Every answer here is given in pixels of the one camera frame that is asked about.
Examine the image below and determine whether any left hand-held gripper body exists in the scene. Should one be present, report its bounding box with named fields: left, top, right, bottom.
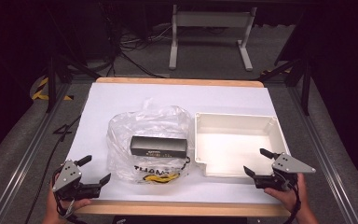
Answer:
left=51, top=159, right=103, bottom=202

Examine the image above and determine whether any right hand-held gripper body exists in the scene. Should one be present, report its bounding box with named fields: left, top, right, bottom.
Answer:
left=253, top=151, right=317, bottom=192

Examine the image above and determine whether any white plastic tray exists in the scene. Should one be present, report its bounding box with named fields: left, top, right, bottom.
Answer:
left=193, top=111, right=291, bottom=178

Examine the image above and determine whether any clear printed plastic bag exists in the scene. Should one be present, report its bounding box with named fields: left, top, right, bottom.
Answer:
left=105, top=98, right=196, bottom=186

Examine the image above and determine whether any black rectangular box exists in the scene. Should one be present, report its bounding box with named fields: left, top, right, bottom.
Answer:
left=129, top=134, right=188, bottom=160

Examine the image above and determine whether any person's right hand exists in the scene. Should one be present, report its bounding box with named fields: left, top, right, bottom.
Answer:
left=263, top=172, right=310, bottom=217

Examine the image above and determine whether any person's left hand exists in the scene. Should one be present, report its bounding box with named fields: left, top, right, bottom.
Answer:
left=42, top=182, right=92, bottom=224

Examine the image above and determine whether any black metal stand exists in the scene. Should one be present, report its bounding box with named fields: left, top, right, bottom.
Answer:
left=258, top=57, right=312, bottom=117
left=44, top=55, right=103, bottom=114

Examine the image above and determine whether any white paper sheet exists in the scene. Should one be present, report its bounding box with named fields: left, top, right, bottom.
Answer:
left=65, top=81, right=291, bottom=205

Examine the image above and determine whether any black cable on floor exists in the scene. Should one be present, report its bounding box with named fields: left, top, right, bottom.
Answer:
left=23, top=115, right=82, bottom=224

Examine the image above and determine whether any aluminium rail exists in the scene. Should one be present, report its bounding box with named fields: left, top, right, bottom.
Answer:
left=286, top=85, right=358, bottom=224
left=0, top=81, right=73, bottom=224

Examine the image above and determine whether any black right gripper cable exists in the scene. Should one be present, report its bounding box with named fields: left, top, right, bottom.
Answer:
left=286, top=181, right=303, bottom=224

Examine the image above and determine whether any bundle of floor cables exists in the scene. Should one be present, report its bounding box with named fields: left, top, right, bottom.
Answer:
left=104, top=21, right=173, bottom=79

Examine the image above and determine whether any white metal desk frame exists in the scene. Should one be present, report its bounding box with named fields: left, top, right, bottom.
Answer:
left=168, top=4, right=258, bottom=72

